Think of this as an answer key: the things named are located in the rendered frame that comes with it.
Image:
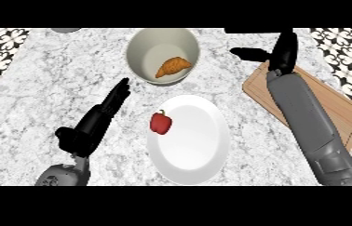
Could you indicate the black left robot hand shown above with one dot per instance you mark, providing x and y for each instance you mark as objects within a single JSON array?
[{"x": 93, "y": 121}]

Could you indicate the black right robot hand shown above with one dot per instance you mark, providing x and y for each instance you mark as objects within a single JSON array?
[{"x": 284, "y": 54}]

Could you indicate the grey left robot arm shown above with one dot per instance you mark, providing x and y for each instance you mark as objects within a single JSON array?
[{"x": 66, "y": 174}]

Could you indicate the white oval plate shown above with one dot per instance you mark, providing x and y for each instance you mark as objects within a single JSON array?
[{"x": 189, "y": 139}]

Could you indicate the golden brown croissant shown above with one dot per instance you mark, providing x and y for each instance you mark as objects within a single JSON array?
[{"x": 171, "y": 66}]

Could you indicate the white ceramic bowl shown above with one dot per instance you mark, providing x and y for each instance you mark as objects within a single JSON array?
[{"x": 163, "y": 56}]

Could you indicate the red bell pepper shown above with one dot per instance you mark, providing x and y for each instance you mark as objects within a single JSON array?
[{"x": 160, "y": 123}]

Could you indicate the wooden cutting board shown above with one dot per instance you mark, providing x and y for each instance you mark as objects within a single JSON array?
[{"x": 336, "y": 102}]

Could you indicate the grey round object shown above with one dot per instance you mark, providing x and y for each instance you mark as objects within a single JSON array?
[{"x": 65, "y": 29}]

